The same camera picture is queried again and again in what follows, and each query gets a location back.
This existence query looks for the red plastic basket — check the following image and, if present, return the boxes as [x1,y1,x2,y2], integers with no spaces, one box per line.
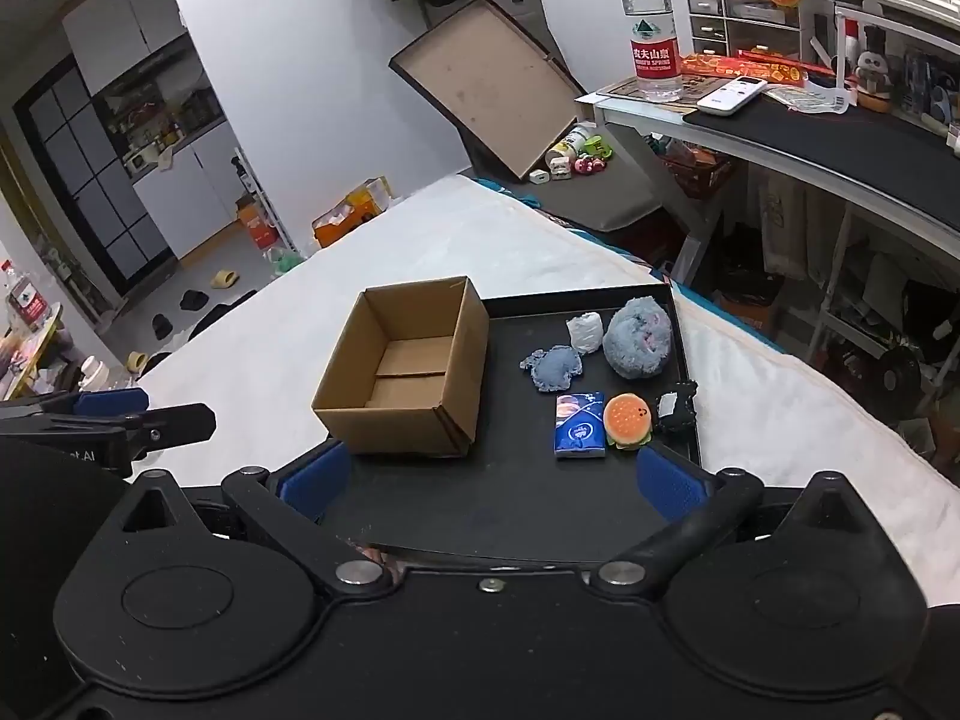
[658,141,740,200]

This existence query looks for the black cloth toy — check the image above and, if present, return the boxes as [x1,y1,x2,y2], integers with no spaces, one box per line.
[655,382,699,435]

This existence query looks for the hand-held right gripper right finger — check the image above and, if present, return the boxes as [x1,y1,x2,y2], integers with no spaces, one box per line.
[598,444,878,590]

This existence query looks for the frayed denim pouch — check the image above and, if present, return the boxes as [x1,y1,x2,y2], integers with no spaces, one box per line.
[519,345,584,394]

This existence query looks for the black desk mat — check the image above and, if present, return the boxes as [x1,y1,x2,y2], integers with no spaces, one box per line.
[681,94,960,212]

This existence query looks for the white remote control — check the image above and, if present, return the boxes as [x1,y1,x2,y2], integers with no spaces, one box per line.
[696,77,770,118]

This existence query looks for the white fleece blanket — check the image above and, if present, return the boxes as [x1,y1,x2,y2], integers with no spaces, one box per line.
[139,174,960,608]

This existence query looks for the blue tissue packet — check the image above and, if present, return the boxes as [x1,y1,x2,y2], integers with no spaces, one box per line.
[553,391,607,459]

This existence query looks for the panda figure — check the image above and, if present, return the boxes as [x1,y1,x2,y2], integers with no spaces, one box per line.
[853,51,895,114]

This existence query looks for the cream tote bag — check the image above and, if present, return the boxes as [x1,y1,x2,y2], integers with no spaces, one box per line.
[753,163,809,272]

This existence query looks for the grey drawer organizer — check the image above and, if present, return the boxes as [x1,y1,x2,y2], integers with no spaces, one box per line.
[682,0,805,58]

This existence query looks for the grey-blue fluffy plush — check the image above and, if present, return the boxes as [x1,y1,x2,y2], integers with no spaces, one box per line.
[603,296,673,377]

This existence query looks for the clear water bottle red label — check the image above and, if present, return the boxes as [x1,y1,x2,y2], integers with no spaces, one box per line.
[619,0,684,103]

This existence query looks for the white metal shelf rack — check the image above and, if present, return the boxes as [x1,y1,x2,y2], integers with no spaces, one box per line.
[806,199,960,398]

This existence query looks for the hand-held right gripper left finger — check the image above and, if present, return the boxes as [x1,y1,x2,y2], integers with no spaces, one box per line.
[111,441,392,590]

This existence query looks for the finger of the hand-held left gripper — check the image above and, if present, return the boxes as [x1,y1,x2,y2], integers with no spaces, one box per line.
[0,403,218,477]
[0,388,149,423]

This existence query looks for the orange carton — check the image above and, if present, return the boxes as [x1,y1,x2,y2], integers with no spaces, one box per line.
[311,178,395,249]

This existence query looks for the black tray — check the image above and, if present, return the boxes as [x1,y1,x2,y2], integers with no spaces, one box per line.
[322,281,703,565]

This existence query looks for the large flat box lid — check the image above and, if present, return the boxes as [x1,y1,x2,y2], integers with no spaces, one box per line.
[388,0,587,182]

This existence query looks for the brown cardboard box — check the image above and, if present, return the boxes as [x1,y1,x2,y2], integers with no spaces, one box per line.
[311,276,492,458]

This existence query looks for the white rolled cloth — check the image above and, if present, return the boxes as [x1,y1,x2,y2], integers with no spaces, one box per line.
[565,311,605,354]

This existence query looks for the black framed glass door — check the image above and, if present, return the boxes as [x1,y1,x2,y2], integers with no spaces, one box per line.
[13,58,182,295]

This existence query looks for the white desk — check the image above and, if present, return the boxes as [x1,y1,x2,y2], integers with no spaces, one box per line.
[574,75,960,361]

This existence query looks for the burger plush toy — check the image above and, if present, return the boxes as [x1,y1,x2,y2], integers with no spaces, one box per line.
[604,393,653,452]

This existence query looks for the red paper envelopes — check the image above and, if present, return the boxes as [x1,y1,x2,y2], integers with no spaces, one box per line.
[678,51,835,89]

